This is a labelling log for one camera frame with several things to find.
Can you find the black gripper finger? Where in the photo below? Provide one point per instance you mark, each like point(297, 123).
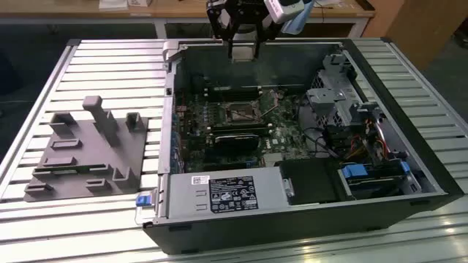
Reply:
point(257, 46)
point(232, 49)

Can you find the silver CPU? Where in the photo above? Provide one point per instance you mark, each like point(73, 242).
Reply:
point(244, 53)

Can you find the metal locking lever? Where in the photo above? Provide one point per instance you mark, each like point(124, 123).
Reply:
point(270, 110)

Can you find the CPU socket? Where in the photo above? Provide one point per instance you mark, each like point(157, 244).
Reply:
point(241, 116)

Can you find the black plastic cover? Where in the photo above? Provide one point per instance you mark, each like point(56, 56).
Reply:
point(310, 180)

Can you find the grey metal drive cage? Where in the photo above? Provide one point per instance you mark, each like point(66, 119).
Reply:
point(325, 101)

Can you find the white labelled box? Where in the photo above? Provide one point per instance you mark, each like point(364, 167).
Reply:
point(138, 2)

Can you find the green motherboard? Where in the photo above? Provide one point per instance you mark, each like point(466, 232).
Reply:
point(281, 137)

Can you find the black graphics card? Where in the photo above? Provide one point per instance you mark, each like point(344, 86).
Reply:
point(234, 142)

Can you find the wooden desk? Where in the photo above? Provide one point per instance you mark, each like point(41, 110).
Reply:
point(109, 13)

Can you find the silver chipset heatsink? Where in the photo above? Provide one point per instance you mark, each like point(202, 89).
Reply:
point(273, 159)

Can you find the wooden cabinet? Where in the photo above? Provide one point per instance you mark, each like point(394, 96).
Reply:
point(420, 27)

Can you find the hard disk in blue carrier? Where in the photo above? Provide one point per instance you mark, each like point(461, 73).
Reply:
point(352, 171)

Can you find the grey parts rack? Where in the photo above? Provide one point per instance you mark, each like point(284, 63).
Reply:
point(90, 153)

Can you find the silver power supply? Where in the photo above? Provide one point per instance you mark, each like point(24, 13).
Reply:
point(182, 197)

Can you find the blue plastic clip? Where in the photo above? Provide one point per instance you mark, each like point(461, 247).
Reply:
point(404, 168)

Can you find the blue case latch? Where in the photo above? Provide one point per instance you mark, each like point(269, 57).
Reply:
point(144, 200)

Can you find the green RAM stick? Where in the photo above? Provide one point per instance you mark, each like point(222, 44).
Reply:
point(69, 170)

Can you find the black PC case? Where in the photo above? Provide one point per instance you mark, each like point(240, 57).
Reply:
point(256, 235)

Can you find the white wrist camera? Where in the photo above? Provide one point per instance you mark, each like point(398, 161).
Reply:
point(281, 11)

